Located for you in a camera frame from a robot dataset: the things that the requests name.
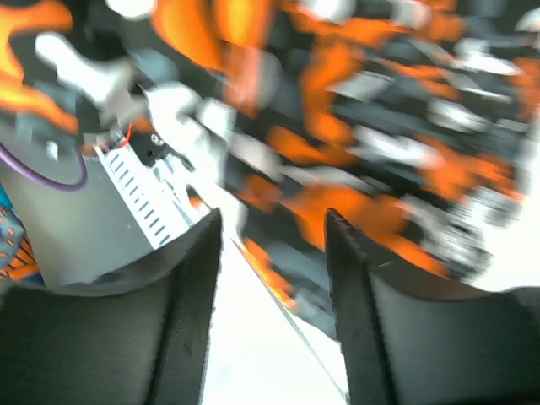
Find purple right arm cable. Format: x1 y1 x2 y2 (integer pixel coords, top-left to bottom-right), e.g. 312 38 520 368
0 141 89 193

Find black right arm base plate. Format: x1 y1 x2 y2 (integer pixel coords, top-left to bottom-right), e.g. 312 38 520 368
129 130 173 167

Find camouflage patterned shorts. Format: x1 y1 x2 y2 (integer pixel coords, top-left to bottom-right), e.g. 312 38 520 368
1 1 539 337

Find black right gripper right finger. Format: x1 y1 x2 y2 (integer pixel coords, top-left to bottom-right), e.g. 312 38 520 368
326 211 539 404

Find white slotted cable duct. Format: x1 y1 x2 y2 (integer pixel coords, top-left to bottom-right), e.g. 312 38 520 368
96 146 210 250

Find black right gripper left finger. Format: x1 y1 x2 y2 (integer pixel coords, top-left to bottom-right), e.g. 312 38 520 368
1 210 222 404

